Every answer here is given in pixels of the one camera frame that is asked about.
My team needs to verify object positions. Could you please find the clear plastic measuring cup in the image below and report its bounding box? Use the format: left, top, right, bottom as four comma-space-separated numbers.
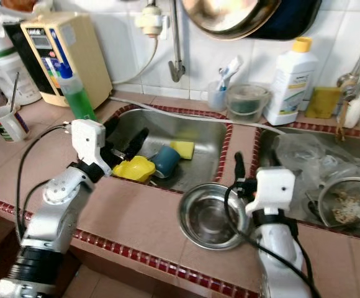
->
225, 83, 272, 123

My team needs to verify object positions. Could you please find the green dish soap bottle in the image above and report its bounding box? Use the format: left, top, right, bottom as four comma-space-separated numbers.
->
57, 59, 97, 122

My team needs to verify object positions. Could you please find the chrome kitchen faucet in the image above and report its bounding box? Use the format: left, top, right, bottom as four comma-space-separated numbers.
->
335, 25, 360, 140

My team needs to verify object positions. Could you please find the metal mesh strainer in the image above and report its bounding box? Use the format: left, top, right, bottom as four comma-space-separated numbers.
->
317, 177, 360, 227

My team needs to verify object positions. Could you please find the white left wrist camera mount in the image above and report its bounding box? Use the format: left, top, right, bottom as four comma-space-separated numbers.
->
71, 119, 112, 176

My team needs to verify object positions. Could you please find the yellow sponge cloth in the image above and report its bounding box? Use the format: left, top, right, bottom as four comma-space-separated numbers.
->
304, 86, 343, 120

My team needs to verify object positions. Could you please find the white curved wall hose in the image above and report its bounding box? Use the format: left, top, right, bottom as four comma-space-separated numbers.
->
112, 34, 155, 84

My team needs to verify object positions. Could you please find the thin dark stirrer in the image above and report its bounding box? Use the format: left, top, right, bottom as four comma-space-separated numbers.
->
9, 71, 20, 112

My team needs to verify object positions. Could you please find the clear plastic bag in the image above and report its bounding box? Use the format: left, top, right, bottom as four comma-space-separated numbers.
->
273, 132, 360, 187

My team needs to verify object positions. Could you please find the metal wall tap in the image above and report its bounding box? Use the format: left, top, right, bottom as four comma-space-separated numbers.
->
138, 0, 186, 83

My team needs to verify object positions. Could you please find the blue white toothbrush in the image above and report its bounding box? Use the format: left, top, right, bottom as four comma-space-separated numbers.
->
218, 55, 246, 91

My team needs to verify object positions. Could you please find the blue plastic cup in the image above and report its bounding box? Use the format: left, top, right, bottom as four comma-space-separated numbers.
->
152, 145, 182, 179

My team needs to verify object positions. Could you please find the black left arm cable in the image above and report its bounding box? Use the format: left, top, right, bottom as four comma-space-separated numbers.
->
17, 123, 75, 246

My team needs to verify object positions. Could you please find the beige water ionizer appliance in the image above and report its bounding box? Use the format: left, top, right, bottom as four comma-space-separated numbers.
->
5, 12, 112, 107

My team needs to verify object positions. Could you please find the small clear plastic cup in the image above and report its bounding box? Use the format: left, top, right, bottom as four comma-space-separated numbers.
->
204, 81, 230, 112

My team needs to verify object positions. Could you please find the stainless steel sink basin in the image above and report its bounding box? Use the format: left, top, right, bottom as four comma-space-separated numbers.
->
251, 127, 360, 227
102, 102, 235, 193

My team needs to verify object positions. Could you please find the yellow dish sponge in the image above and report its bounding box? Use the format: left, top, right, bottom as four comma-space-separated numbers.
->
169, 140, 196, 160

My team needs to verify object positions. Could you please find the stainless steel bowl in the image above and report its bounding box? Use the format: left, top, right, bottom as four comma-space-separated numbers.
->
178, 183, 252, 250

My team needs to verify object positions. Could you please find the hanging metal pan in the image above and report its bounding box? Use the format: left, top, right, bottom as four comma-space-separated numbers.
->
181, 0, 323, 41

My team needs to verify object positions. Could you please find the white jug green band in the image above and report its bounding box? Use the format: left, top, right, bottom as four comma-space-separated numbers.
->
0, 25, 43, 106

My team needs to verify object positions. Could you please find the thin white counter hose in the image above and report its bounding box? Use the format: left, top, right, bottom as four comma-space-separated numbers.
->
109, 95, 286, 134

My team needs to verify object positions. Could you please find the yellow heart-shaped bowl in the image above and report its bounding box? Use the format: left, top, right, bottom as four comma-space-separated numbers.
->
112, 155, 156, 183

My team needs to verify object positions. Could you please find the white printed mug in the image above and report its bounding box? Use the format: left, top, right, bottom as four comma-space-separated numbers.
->
0, 104, 30, 142

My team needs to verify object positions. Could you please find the white detergent bottle yellow cap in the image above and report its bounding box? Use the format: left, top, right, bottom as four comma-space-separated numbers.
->
264, 36, 318, 126

